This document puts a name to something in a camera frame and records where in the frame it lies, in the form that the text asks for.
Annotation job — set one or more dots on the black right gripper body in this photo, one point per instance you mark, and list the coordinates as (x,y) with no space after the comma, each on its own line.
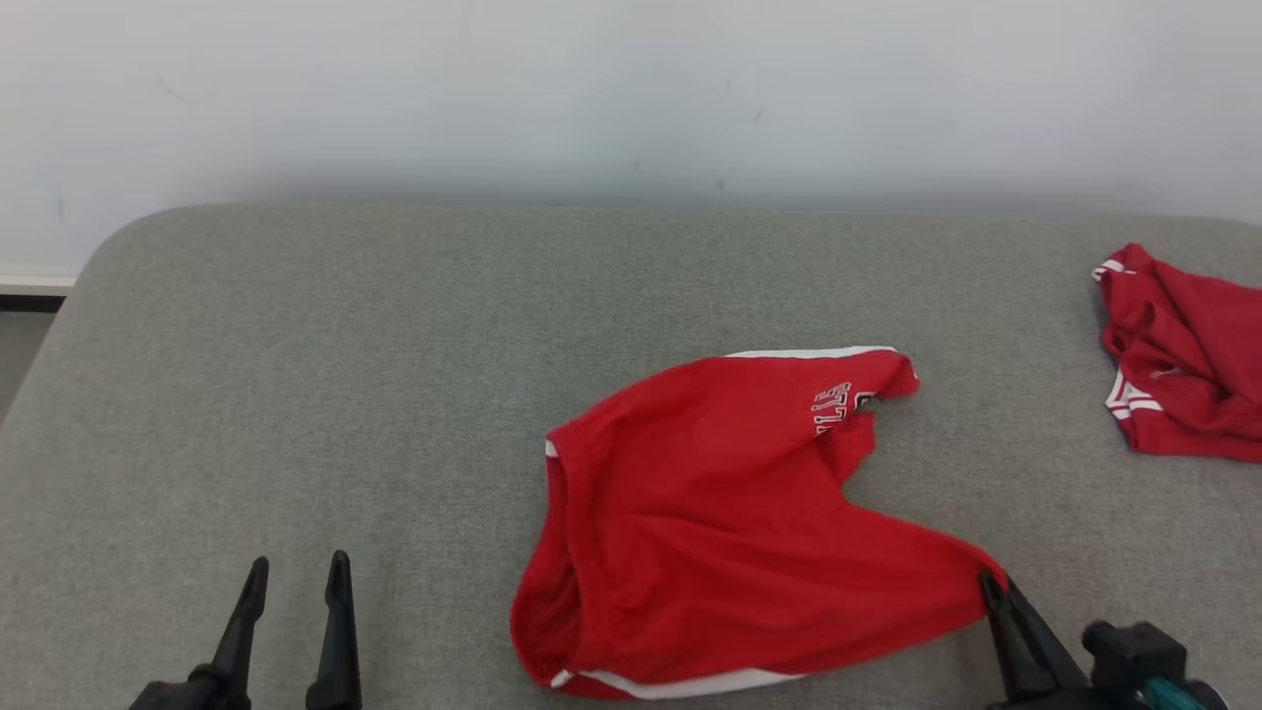
(1055,700)

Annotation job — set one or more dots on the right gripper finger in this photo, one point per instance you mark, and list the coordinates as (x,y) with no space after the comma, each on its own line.
(1045,661)
(1008,661)

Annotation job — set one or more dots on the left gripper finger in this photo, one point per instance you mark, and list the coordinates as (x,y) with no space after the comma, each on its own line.
(245,626)
(337,651)

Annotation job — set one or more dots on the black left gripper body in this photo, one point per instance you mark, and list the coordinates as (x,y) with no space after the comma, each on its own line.
(182,695)

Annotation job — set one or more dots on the red shorts with white trim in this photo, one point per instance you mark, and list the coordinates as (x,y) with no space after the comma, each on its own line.
(710,532)

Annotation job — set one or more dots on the red Bulls 23 jersey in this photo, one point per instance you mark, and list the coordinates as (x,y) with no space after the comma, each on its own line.
(1193,365)

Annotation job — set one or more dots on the grey fabric sofa seat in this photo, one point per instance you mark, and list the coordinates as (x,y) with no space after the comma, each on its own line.
(345,394)

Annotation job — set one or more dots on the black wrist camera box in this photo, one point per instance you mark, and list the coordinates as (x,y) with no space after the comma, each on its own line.
(1134,651)

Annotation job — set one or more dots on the white wall baseboard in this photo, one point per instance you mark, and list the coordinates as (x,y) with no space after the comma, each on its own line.
(35,284)

